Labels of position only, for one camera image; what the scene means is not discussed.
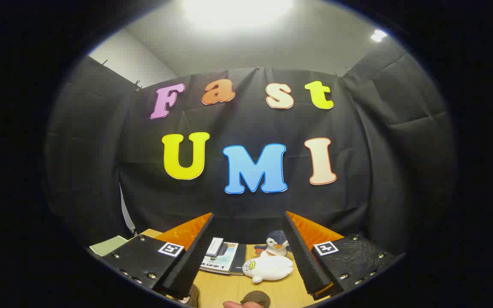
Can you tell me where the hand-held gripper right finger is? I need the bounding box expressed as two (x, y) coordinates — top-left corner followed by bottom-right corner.
(284, 211), (397, 300)

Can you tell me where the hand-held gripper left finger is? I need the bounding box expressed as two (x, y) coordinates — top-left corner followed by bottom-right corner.
(101, 213), (215, 300)

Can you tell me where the beige fabric storage box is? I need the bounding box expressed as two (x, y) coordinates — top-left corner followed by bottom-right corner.
(89, 235), (129, 257)

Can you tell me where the grey penguin plush toy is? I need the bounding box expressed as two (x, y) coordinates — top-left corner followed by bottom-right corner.
(254, 230), (292, 257)

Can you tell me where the light blue cover book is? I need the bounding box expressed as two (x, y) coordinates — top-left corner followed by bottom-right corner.
(199, 242), (247, 276)

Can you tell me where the white round plush toy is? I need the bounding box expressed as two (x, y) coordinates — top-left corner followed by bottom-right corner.
(242, 252), (294, 284)

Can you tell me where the black backdrop cloth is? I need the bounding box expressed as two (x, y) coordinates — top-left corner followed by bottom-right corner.
(43, 41), (457, 257)

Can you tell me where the large ceiling light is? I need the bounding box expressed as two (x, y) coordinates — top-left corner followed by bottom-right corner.
(182, 0), (294, 26)

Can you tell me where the white backdrop frame pole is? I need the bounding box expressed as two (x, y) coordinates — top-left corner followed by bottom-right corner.
(120, 184), (137, 236)

